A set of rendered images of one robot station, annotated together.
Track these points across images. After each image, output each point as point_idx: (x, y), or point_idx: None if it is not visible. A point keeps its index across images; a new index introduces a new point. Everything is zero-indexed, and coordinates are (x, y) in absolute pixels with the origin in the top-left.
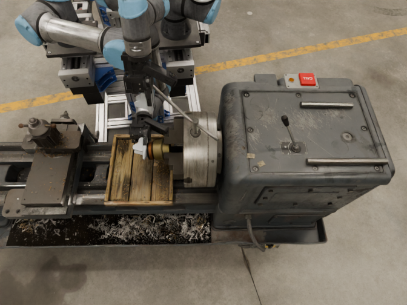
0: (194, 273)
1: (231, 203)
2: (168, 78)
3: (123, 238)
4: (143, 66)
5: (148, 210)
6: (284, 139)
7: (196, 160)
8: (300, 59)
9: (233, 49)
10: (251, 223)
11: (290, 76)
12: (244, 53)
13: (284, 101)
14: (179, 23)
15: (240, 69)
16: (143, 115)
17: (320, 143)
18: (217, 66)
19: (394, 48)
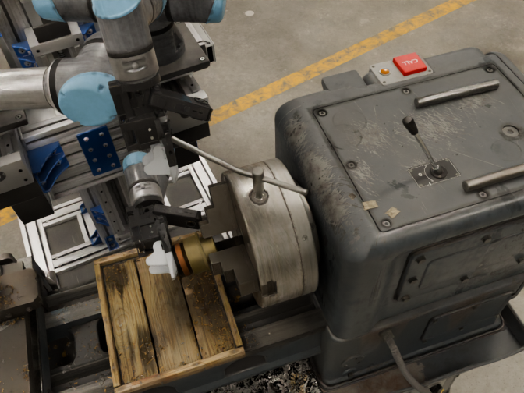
0: None
1: (357, 308)
2: (197, 106)
3: None
4: (150, 96)
5: (196, 387)
6: (413, 164)
7: (276, 244)
8: (359, 63)
9: (242, 77)
10: (391, 352)
11: (380, 67)
12: (263, 78)
13: (388, 105)
14: (164, 34)
15: (266, 106)
16: (148, 203)
17: (474, 154)
18: (224, 111)
19: (501, 8)
